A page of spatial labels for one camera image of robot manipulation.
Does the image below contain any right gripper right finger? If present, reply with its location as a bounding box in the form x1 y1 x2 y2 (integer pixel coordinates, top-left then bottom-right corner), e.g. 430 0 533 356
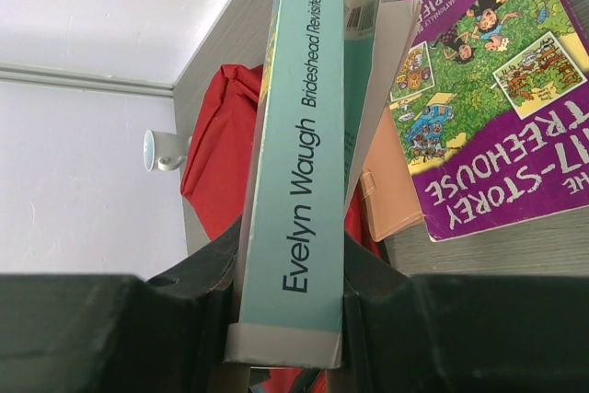
327 238 588 392

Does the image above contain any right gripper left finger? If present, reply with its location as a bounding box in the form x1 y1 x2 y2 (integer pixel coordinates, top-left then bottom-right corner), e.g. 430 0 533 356
1 224 244 392

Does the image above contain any red backpack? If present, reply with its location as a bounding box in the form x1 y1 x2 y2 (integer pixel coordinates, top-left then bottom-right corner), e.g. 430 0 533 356
179 64 386 393

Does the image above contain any purple cover book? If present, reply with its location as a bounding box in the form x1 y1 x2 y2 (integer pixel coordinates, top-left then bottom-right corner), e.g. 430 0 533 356
390 0 588 241

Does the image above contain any yellow cover book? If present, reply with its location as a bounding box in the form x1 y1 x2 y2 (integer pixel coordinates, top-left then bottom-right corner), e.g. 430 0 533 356
225 0 421 369

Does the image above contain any tan leather wallet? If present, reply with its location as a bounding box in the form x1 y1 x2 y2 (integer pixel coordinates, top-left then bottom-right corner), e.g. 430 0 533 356
360 108 423 242

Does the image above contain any translucent plastic cup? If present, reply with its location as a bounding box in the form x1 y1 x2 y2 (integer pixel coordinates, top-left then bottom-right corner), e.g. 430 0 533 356
143 130 191 172

